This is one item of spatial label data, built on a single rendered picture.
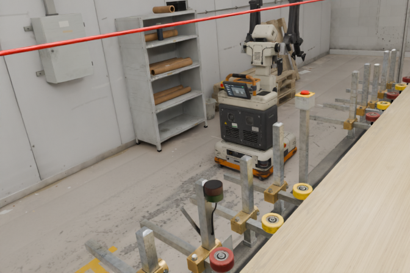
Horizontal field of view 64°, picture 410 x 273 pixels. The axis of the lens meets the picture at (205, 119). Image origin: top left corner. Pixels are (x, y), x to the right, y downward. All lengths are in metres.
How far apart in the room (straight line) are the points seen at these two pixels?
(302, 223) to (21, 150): 2.89
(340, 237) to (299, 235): 0.13
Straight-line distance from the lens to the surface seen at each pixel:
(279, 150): 1.47
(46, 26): 3.34
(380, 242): 1.27
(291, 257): 1.16
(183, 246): 1.27
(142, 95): 3.87
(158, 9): 4.14
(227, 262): 1.13
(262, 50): 3.24
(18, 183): 3.72
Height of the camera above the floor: 1.70
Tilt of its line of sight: 21 degrees down
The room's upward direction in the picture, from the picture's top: 5 degrees counter-clockwise
